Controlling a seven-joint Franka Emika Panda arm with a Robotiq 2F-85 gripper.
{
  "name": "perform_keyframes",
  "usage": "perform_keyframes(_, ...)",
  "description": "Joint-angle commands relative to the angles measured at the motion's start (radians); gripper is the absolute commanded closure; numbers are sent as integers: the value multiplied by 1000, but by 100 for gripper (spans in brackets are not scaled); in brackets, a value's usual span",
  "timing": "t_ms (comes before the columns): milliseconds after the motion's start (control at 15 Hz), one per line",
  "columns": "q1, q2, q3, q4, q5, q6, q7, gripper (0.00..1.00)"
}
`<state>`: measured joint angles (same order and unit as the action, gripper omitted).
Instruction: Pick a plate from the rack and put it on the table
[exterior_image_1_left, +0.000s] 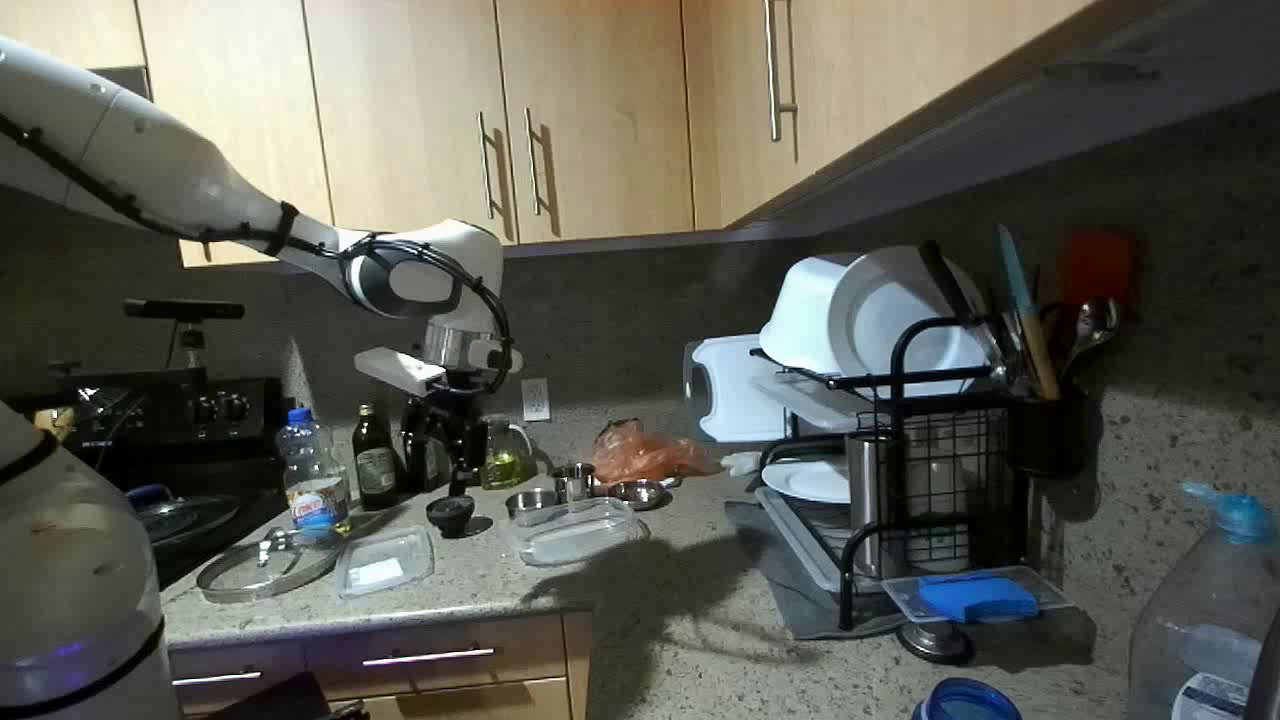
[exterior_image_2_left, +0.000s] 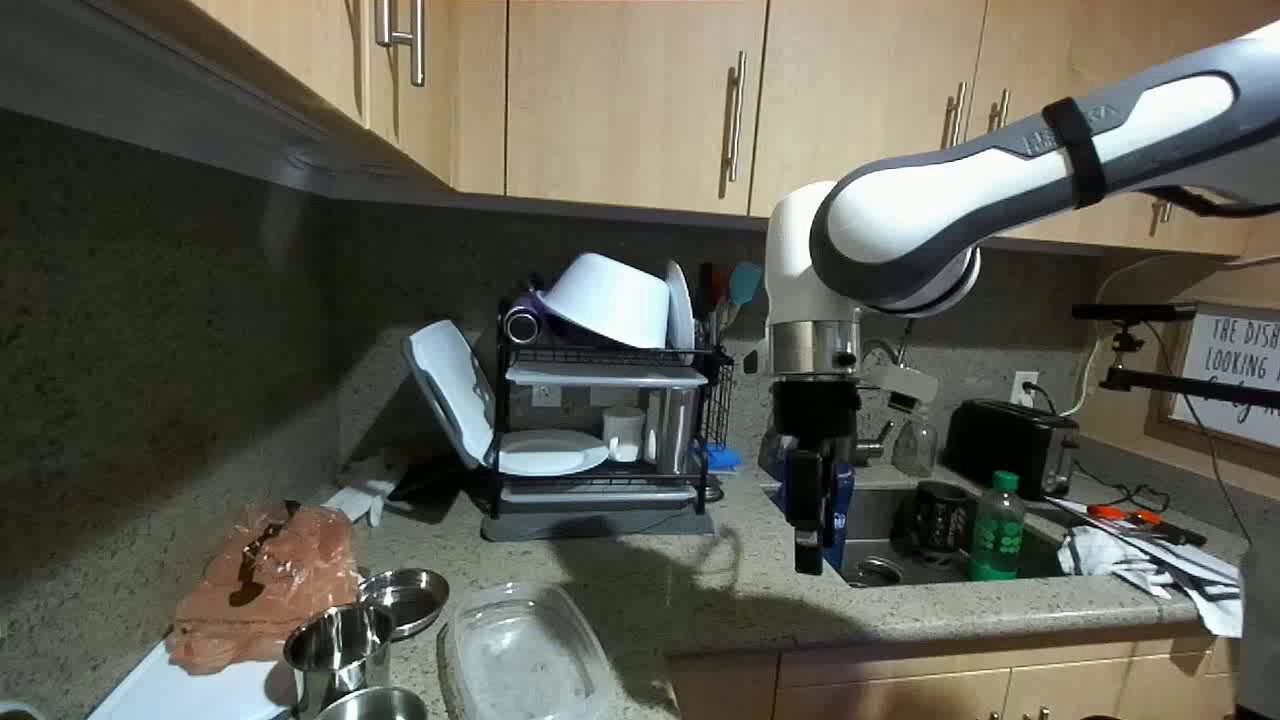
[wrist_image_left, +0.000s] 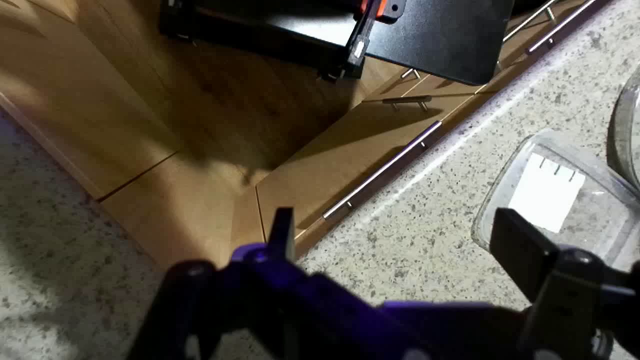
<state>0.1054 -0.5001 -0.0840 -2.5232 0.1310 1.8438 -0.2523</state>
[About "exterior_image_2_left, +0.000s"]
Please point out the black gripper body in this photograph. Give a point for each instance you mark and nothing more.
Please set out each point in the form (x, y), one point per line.
(815, 415)

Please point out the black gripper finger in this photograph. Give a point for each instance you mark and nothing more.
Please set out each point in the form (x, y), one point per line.
(806, 475)
(842, 476)

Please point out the white dinner plate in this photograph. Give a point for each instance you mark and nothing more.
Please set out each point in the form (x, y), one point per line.
(680, 321)

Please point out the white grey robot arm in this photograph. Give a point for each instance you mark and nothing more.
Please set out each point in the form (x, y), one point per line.
(906, 233)

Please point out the chrome kitchen faucet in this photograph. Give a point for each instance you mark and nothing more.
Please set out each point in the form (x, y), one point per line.
(890, 388)

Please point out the black pot in sink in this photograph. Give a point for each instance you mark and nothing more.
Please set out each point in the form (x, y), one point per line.
(933, 523)

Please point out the black toaster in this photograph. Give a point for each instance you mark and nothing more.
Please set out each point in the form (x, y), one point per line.
(1004, 439)

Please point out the teal silicone spatula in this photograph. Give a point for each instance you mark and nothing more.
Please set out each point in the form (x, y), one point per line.
(740, 285)

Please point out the green plastic bottle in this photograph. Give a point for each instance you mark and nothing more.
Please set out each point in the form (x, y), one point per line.
(997, 528)

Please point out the white mug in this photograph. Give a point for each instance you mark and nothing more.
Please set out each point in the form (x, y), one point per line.
(622, 433)

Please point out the large white bowl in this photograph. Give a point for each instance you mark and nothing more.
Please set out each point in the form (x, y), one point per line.
(613, 300)

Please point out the clear plastic container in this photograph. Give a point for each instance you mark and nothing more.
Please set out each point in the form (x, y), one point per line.
(525, 654)

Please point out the white crumpled towel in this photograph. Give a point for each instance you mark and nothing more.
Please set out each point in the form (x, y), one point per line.
(1159, 567)

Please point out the small steel bowl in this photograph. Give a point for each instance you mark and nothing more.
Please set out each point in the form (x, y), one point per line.
(411, 599)

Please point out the steel cup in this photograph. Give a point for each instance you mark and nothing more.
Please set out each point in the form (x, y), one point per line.
(336, 654)

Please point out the white cutting board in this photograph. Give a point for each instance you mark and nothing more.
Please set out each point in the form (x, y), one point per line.
(163, 689)

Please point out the black wire dish rack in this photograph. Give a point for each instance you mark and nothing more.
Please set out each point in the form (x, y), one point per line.
(569, 380)

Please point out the framed wall sign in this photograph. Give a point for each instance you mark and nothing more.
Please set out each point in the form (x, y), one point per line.
(1236, 350)

